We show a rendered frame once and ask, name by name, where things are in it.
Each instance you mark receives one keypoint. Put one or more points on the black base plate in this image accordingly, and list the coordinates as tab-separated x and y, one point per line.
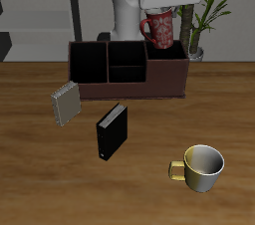
103	36

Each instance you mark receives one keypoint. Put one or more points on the green pot plant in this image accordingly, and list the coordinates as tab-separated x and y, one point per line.
196	26

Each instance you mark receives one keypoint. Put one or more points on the white shelf unit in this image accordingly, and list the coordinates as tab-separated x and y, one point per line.
36	10

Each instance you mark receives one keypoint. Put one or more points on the black book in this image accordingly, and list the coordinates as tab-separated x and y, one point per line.
113	132

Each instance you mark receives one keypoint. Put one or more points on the grey book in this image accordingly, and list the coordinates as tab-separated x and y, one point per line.
66	104

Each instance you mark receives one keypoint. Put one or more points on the dark brown desk caddy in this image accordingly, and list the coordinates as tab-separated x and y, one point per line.
159	76

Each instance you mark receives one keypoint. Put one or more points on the red patterned mug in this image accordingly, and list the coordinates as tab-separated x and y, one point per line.
162	30

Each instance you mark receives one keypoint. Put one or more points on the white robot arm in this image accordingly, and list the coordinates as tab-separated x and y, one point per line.
123	10

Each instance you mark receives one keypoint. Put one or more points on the yellow and white mug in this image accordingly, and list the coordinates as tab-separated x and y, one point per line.
202	169

